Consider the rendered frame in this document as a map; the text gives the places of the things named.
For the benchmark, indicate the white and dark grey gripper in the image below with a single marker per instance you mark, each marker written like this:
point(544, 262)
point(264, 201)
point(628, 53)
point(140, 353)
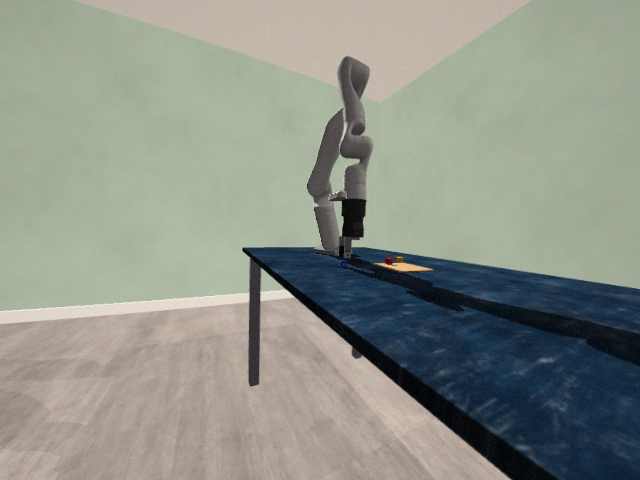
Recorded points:
point(353, 199)

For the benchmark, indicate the tan square mat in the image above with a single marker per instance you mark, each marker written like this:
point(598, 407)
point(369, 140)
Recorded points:
point(402, 267)

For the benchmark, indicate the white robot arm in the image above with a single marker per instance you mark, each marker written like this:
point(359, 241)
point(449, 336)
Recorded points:
point(351, 77)

